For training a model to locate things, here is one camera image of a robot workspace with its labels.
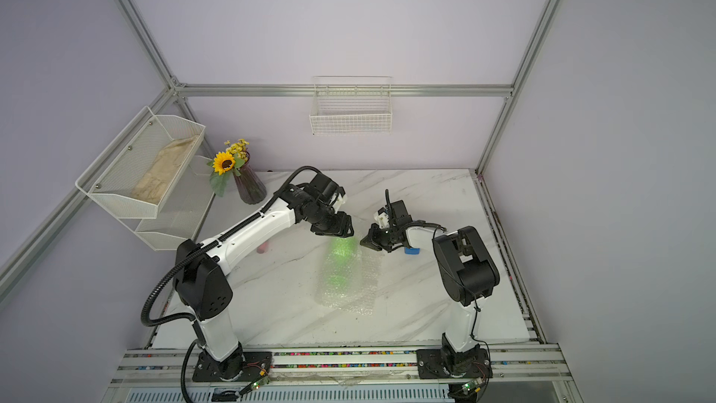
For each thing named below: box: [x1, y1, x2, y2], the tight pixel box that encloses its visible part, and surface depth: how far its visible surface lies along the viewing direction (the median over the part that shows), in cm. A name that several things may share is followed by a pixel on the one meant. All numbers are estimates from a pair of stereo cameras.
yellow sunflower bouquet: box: [206, 138, 250, 197], surface depth 92 cm
